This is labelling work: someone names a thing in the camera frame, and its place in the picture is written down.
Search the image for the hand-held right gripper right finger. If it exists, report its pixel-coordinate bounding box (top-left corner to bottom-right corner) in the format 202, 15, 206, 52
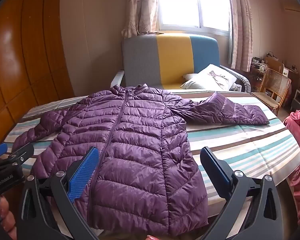
197, 147, 285, 240

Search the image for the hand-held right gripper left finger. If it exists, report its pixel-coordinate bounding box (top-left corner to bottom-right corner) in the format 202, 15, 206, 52
17, 147, 100, 240

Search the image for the purple down jacket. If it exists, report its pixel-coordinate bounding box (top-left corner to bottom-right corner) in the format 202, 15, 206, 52
12, 84, 270, 237

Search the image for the person's left hand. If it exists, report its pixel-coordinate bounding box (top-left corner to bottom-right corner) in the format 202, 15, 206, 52
0, 196, 18, 240

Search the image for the striped bed sheet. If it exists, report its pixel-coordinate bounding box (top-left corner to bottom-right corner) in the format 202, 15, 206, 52
4, 90, 300, 240

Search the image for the pale striped cloth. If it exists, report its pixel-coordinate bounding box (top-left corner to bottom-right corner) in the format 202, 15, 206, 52
22, 95, 88, 119

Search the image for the pink ruffled blanket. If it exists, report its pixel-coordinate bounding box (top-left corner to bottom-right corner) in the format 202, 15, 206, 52
283, 109, 300, 227

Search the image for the wooden wardrobe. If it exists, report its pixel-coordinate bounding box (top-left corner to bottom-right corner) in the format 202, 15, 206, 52
0, 0, 75, 150

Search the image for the white printed pillow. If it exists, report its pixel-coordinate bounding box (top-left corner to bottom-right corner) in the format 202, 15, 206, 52
180, 64, 238, 91

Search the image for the rattan chair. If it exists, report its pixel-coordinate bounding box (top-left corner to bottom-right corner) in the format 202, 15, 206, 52
251, 68, 292, 115

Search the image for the light wooden chair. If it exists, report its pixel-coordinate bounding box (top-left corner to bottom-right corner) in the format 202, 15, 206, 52
265, 56, 285, 73

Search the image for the cluttered wooden desk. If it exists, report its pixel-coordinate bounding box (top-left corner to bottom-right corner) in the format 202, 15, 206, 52
250, 52, 300, 90

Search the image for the grey yellow blue sofa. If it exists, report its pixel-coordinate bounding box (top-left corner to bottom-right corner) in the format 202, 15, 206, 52
111, 34, 252, 93

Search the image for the pale patterned curtain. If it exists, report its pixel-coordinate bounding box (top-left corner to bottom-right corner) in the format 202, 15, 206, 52
122, 0, 164, 39
226, 0, 253, 72

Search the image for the window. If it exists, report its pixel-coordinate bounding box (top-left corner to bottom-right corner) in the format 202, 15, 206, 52
156, 0, 232, 32

